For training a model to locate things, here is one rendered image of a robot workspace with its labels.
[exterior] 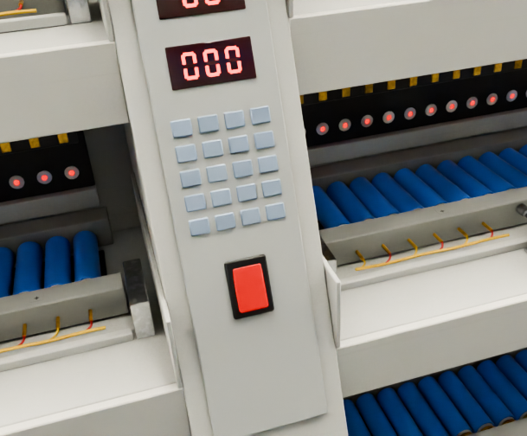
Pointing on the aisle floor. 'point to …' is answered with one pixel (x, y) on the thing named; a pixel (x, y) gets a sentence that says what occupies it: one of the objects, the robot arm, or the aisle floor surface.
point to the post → (142, 123)
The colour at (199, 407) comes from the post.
